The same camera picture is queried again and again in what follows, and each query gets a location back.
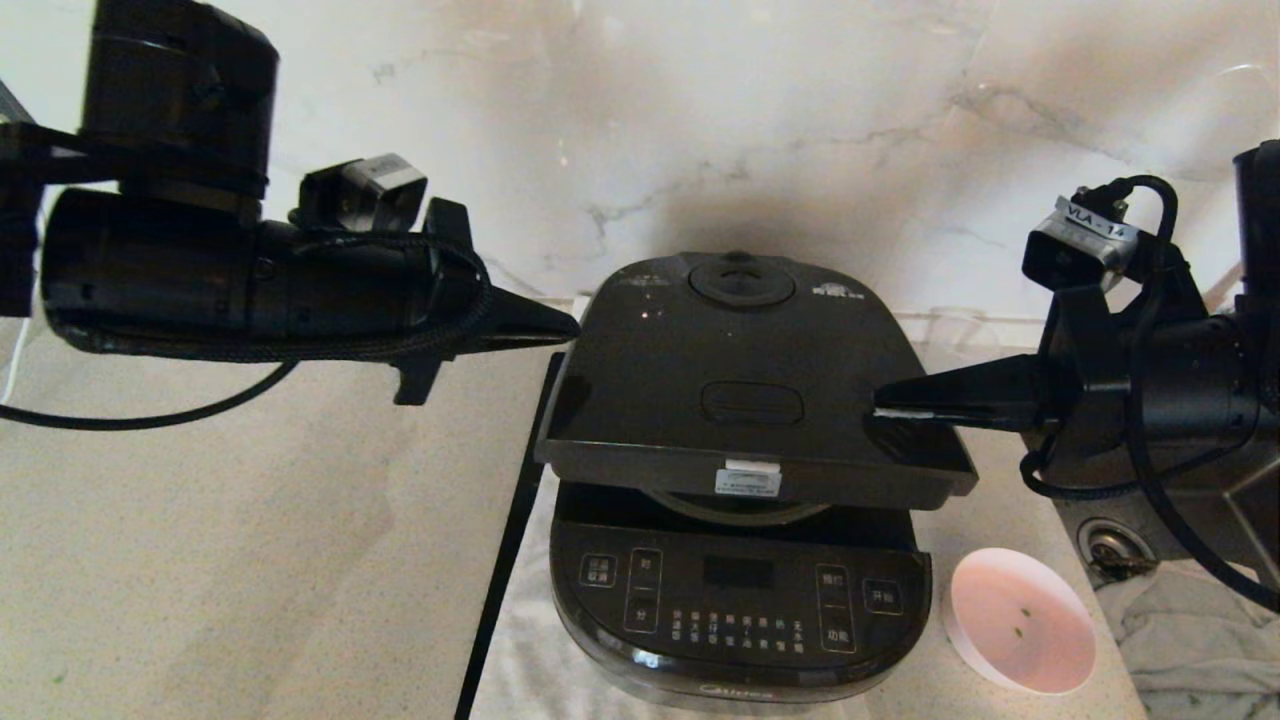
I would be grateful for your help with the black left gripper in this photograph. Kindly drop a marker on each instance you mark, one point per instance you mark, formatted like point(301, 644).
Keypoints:
point(350, 290)

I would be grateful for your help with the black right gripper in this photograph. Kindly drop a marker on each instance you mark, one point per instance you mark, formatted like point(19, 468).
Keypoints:
point(1100, 400)

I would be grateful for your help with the white round bowl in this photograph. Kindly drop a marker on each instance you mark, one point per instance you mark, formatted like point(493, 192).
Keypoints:
point(1000, 620)

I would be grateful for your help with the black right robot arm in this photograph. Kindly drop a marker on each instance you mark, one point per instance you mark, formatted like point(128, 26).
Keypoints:
point(1262, 250)

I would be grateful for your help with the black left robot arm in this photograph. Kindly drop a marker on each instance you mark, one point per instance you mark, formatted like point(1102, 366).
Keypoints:
point(150, 270)

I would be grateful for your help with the clear plastic cup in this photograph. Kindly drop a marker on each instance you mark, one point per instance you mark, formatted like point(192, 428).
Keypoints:
point(965, 325)

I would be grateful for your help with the black flat strip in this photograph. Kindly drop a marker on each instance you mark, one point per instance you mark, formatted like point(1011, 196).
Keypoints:
point(515, 510)

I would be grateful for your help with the metal sink drain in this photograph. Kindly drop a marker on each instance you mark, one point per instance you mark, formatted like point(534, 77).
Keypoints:
point(1108, 548)

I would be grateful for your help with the stainless steel sink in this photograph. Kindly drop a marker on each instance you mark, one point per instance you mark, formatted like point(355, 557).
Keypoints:
point(1250, 520)

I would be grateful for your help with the grey crumpled cloth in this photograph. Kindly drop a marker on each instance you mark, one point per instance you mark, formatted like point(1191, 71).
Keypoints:
point(1200, 650)

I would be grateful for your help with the white towel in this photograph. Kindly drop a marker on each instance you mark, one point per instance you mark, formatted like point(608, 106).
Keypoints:
point(520, 660)

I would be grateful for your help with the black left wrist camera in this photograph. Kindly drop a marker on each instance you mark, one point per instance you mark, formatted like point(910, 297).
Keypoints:
point(365, 190)

